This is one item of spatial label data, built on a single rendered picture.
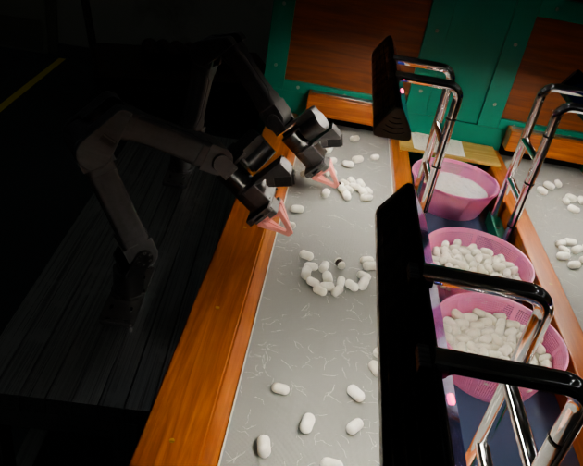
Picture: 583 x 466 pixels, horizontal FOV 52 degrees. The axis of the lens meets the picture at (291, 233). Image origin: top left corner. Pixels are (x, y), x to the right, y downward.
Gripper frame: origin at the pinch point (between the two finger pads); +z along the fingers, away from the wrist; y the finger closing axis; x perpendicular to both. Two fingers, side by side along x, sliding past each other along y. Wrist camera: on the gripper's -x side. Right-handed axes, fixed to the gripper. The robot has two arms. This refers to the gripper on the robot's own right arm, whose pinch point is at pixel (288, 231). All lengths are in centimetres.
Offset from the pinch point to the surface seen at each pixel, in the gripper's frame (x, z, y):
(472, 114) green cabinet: -37, 37, 87
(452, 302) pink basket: -19.4, 32.8, -6.4
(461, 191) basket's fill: -24, 43, 54
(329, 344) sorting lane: -1.8, 14.1, -24.9
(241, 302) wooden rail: 7.9, -1.4, -20.5
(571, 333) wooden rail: -36, 51, -11
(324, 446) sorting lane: -2, 14, -48
